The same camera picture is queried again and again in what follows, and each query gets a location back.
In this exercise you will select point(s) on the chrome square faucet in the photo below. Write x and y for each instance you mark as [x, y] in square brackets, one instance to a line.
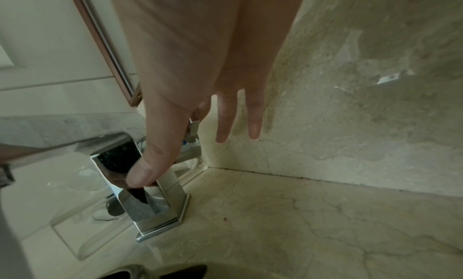
[159, 215]

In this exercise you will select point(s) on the wood-framed wall mirror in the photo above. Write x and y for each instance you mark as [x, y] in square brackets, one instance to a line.
[114, 58]

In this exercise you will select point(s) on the stainless steel electric kettle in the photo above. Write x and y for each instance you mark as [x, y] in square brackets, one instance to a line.
[173, 273]

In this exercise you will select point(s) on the person's right hand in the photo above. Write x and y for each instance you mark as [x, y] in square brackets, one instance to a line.
[202, 43]

